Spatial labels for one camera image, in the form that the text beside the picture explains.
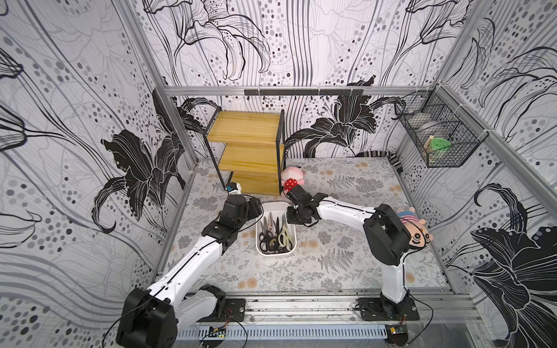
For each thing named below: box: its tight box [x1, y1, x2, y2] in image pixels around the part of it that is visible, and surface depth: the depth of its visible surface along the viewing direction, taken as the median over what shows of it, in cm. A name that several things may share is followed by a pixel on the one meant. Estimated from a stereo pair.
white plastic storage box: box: [255, 200, 297, 258], surface depth 89 cm
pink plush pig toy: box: [280, 166, 306, 198], surface depth 107 cm
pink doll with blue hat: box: [395, 206, 434, 248], surface depth 86 cm
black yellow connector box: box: [385, 324, 409, 346], surface depth 72 cm
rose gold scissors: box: [266, 211, 275, 239], surface depth 95 cm
